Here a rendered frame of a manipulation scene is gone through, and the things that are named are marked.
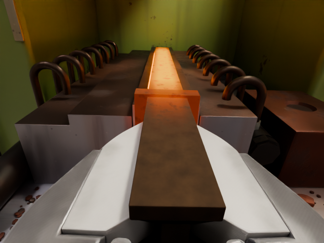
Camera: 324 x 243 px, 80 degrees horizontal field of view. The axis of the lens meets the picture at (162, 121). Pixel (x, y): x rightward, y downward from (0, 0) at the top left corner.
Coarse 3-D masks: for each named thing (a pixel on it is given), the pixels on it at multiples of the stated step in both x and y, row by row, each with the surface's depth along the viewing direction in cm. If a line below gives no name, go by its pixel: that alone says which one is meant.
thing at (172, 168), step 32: (160, 64) 26; (160, 96) 13; (192, 96) 14; (160, 128) 10; (192, 128) 10; (160, 160) 7; (192, 160) 7; (160, 192) 6; (192, 192) 6; (160, 224) 7
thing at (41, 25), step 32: (0, 0) 24; (32, 0) 27; (64, 0) 36; (0, 32) 26; (32, 32) 27; (64, 32) 36; (96, 32) 55; (0, 64) 27; (32, 64) 28; (64, 64) 37; (0, 96) 30; (32, 96) 30; (0, 128) 32
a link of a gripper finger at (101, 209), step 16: (112, 144) 9; (128, 144) 9; (96, 160) 8; (112, 160) 8; (128, 160) 8; (96, 176) 7; (112, 176) 7; (128, 176) 7; (80, 192) 7; (96, 192) 7; (112, 192) 7; (128, 192) 7; (80, 208) 6; (96, 208) 6; (112, 208) 6; (128, 208) 6; (64, 224) 6; (80, 224) 6; (96, 224) 6; (112, 224) 6; (128, 224) 6; (144, 224) 7; (112, 240) 6
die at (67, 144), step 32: (128, 64) 35; (192, 64) 36; (64, 96) 22; (96, 96) 19; (128, 96) 20; (32, 128) 16; (64, 128) 16; (96, 128) 16; (128, 128) 16; (224, 128) 16; (32, 160) 18; (64, 160) 18
